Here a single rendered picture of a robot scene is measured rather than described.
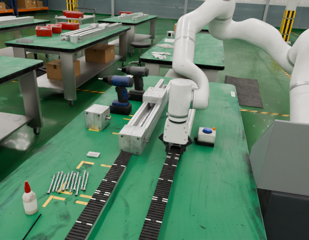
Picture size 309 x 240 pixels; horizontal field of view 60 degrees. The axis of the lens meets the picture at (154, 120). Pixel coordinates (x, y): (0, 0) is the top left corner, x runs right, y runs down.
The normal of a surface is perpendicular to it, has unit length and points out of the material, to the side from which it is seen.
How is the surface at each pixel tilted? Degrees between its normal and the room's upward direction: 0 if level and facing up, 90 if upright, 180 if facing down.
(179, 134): 90
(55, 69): 89
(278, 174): 90
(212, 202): 0
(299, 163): 90
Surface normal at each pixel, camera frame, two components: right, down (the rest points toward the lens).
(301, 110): -0.73, -0.36
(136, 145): -0.22, 0.41
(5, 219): 0.05, -0.90
